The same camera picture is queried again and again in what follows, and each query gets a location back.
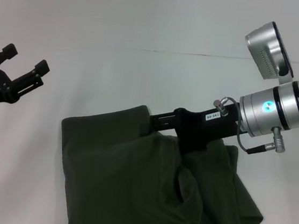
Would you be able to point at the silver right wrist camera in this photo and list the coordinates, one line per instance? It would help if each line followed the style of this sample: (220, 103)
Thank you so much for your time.
(267, 52)

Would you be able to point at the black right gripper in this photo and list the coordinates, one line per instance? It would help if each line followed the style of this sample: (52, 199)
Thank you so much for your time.
(204, 126)

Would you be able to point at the dark green FREE t-shirt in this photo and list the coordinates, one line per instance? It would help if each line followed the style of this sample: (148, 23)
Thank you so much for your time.
(143, 192)

